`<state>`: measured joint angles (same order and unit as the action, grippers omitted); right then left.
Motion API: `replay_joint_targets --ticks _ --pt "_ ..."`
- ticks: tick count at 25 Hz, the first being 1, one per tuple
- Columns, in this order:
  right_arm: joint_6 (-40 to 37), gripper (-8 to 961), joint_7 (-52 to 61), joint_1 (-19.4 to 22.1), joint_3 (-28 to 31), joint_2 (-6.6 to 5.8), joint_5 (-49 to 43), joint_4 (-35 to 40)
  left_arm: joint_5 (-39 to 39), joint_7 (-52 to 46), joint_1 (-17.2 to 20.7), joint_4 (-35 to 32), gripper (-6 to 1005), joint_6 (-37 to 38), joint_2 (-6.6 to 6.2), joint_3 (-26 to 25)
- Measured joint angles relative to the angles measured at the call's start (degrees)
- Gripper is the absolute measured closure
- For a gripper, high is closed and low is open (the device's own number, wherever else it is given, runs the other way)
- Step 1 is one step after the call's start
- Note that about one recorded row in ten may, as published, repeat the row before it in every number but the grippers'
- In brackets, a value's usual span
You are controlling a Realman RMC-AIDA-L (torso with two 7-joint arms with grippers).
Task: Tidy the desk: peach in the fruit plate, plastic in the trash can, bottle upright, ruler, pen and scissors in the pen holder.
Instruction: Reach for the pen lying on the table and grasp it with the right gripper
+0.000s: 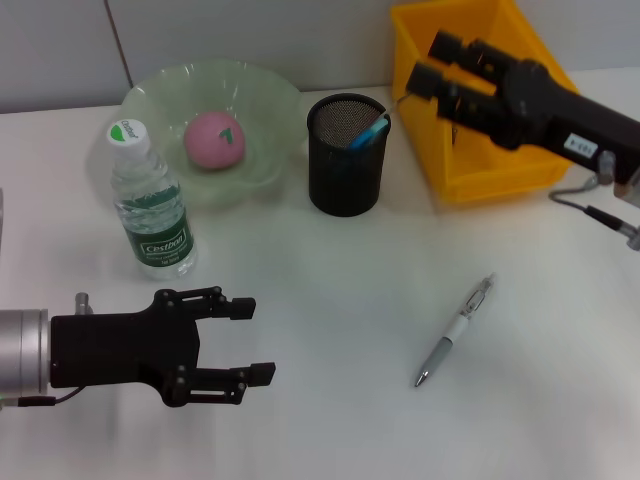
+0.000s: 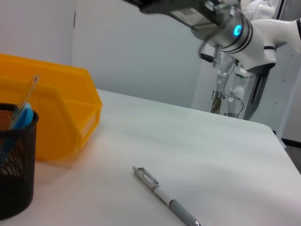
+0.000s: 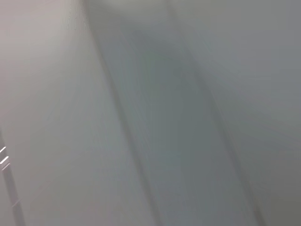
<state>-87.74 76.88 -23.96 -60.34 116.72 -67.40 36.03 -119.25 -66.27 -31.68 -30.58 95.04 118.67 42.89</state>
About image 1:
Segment pink toy peach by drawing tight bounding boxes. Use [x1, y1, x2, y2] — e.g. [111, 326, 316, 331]
[183, 112, 247, 173]

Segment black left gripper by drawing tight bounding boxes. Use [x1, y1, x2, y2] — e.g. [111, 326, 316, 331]
[49, 285, 277, 407]

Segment left arm connector cable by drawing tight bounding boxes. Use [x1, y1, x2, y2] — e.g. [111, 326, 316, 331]
[0, 293, 94, 409]

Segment yellow plastic bin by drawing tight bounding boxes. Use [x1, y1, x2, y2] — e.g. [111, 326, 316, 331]
[390, 0, 583, 205]

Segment pale green glass fruit plate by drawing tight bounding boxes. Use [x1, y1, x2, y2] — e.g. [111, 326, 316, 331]
[121, 60, 304, 209]

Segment silver ballpoint pen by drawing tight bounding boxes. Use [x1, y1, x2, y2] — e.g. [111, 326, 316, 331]
[413, 272, 499, 390]

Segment clear water bottle green label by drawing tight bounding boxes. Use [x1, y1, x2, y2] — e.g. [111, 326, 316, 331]
[105, 117, 199, 281]

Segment blue capped scissors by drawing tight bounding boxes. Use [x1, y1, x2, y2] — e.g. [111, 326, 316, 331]
[347, 113, 391, 151]

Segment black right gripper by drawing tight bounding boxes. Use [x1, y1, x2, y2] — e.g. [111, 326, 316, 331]
[405, 30, 640, 186]

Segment black mesh pen cup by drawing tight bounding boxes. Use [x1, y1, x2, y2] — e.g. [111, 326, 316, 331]
[307, 94, 391, 218]

